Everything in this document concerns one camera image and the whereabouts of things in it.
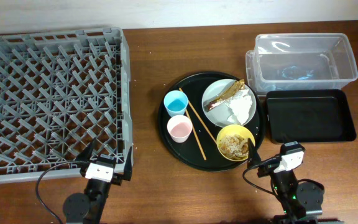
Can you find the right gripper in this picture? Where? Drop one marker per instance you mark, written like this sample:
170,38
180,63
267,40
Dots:
253,155

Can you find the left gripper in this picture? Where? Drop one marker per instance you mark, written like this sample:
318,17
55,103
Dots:
127,171

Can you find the food scraps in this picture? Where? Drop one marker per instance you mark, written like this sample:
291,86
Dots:
234,147

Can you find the yellow bowl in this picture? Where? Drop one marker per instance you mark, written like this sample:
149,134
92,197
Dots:
234,129

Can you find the grey plate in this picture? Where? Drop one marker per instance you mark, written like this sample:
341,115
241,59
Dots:
223,115

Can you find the white napkin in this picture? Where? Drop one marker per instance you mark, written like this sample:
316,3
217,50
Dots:
240,105

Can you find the wooden chopstick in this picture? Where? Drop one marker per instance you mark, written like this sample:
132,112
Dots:
196,136
198,117

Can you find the gold snack wrapper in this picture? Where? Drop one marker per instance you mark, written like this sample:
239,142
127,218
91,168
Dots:
226,95

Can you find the pink cup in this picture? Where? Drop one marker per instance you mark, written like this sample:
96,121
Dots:
179,128

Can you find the blue cup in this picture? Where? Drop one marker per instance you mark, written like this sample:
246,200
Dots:
175,102

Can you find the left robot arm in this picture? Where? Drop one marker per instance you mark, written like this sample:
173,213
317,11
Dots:
88,206

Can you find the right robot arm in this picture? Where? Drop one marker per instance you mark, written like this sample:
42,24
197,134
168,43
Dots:
301,199

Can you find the grey dishwasher rack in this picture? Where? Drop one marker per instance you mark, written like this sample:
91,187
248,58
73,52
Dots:
58,91

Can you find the round black tray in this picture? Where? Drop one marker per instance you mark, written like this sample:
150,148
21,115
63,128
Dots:
188,152

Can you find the black rectangular tray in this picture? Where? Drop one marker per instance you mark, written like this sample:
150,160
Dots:
309,116

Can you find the clear plastic bin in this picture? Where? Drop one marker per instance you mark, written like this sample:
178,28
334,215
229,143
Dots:
300,61

